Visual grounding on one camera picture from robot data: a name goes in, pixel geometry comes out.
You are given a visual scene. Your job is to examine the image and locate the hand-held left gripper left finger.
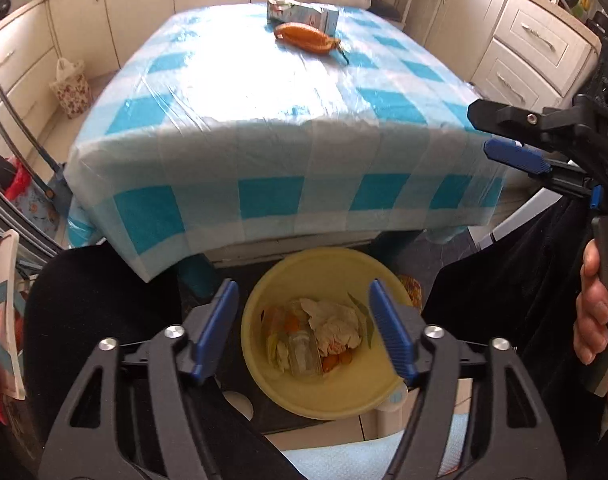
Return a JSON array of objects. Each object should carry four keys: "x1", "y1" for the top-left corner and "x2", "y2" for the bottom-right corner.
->
[{"x1": 38, "y1": 279, "x2": 241, "y2": 480}]

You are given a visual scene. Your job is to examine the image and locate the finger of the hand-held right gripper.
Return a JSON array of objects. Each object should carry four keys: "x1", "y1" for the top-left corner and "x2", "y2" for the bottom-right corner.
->
[
  {"x1": 484, "y1": 139, "x2": 603, "y2": 211},
  {"x1": 468, "y1": 99, "x2": 593, "y2": 161}
]

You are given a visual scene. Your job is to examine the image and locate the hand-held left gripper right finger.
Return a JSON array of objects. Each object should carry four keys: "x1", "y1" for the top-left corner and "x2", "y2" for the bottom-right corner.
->
[{"x1": 368, "y1": 279, "x2": 570, "y2": 480}]

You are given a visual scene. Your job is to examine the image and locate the clear plastic jar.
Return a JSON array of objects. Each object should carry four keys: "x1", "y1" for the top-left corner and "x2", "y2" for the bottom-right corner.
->
[{"x1": 286, "y1": 332, "x2": 323, "y2": 377}]

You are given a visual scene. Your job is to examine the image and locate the yellow plastic bin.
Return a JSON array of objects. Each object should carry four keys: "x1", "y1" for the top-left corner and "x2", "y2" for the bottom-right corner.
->
[{"x1": 241, "y1": 249, "x2": 419, "y2": 421}]

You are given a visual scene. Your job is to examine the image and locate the long orange peel with stem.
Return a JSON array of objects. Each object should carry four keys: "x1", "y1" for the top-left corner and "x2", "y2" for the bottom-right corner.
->
[{"x1": 274, "y1": 21, "x2": 349, "y2": 65}]

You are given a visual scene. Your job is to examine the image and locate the person's right hand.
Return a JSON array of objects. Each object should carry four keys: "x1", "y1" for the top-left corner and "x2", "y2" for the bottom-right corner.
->
[{"x1": 574, "y1": 237, "x2": 608, "y2": 366}]

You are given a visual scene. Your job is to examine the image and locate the olive green leaf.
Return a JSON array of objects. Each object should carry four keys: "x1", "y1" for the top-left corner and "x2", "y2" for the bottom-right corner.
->
[{"x1": 348, "y1": 292, "x2": 379, "y2": 350}]

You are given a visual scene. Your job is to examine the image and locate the cream kitchen base cabinets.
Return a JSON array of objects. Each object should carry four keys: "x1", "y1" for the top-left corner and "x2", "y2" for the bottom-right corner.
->
[{"x1": 0, "y1": 0, "x2": 605, "y2": 161}]

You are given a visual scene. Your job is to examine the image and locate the light blue seat cushion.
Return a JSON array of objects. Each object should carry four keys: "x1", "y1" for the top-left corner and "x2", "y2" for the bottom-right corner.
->
[{"x1": 284, "y1": 412, "x2": 465, "y2": 480}]

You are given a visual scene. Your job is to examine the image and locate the white blue-edged rack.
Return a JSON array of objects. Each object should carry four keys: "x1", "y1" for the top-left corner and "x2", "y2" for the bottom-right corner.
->
[{"x1": 0, "y1": 230, "x2": 29, "y2": 401}]

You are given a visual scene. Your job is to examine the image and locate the table with blue checked cloth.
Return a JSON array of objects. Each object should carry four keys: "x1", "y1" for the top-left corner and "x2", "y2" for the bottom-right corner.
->
[{"x1": 64, "y1": 2, "x2": 507, "y2": 283}]

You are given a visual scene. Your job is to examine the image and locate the floral fabric basket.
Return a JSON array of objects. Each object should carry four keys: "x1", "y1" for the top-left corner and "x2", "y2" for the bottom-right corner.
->
[{"x1": 8, "y1": 180, "x2": 60, "y2": 227}]

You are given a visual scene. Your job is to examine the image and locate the light blue drink carton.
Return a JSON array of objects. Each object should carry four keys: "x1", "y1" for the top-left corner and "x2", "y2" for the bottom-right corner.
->
[{"x1": 266, "y1": 0, "x2": 341, "y2": 31}]

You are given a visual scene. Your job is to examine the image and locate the black pouch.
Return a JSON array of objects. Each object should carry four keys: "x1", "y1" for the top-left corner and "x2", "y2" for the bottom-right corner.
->
[{"x1": 0, "y1": 156, "x2": 19, "y2": 187}]

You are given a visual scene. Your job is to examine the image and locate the floral shopping bag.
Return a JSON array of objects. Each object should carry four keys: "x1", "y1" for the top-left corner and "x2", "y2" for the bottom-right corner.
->
[{"x1": 50, "y1": 57, "x2": 93, "y2": 120}]

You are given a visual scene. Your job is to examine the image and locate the dark dustpan with long handle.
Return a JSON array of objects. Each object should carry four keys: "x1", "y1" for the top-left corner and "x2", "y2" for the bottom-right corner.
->
[{"x1": 0, "y1": 55, "x2": 69, "y2": 211}]

